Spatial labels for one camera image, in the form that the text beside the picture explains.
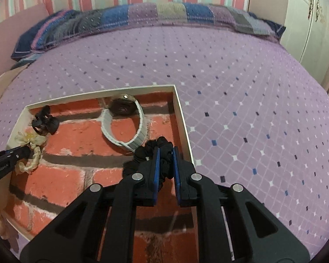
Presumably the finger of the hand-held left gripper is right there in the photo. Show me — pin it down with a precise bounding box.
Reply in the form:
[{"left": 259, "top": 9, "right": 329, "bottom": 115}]
[{"left": 4, "top": 145, "right": 31, "bottom": 162}]

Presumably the person's left hand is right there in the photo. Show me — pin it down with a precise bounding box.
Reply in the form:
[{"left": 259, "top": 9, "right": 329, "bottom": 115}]
[{"left": 0, "top": 188, "right": 14, "bottom": 250}]

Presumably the white box with brick lining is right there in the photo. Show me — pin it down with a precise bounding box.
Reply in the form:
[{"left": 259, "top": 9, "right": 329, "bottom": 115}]
[{"left": 0, "top": 84, "right": 235, "bottom": 263}]

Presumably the pink headboard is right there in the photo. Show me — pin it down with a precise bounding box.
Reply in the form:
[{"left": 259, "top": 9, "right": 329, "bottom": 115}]
[{"left": 0, "top": 4, "right": 53, "bottom": 72}]

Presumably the black scrunchie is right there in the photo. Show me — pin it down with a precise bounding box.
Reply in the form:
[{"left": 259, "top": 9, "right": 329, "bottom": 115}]
[{"left": 122, "top": 136, "right": 179, "bottom": 189}]

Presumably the cream scrunchie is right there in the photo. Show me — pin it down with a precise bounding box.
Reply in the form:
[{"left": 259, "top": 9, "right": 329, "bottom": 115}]
[{"left": 14, "top": 131, "right": 48, "bottom": 175}]

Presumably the beige folded cloth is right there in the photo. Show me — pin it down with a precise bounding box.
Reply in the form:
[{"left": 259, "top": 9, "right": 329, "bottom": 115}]
[{"left": 0, "top": 65, "right": 31, "bottom": 113}]

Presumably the striped patchwork pillow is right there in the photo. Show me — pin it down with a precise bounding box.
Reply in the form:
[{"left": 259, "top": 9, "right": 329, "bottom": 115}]
[{"left": 10, "top": 2, "right": 287, "bottom": 62}]

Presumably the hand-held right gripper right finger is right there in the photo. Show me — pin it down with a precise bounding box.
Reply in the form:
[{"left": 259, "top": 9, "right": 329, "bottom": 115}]
[{"left": 172, "top": 146, "right": 311, "bottom": 263}]

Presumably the white wrist watch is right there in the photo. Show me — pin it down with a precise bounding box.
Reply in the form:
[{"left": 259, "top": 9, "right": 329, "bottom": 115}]
[{"left": 100, "top": 94, "right": 150, "bottom": 153}]

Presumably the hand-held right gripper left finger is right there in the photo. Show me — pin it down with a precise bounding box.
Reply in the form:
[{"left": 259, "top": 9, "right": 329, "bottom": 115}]
[{"left": 20, "top": 147, "right": 161, "bottom": 263}]

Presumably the white wardrobe with floral decals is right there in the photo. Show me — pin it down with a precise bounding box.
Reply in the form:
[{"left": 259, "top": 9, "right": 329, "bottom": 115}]
[{"left": 279, "top": 0, "right": 329, "bottom": 89}]

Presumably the black hair claw clip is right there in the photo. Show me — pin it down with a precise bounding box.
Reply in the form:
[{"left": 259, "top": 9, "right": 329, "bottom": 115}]
[{"left": 31, "top": 105, "right": 60, "bottom": 136}]

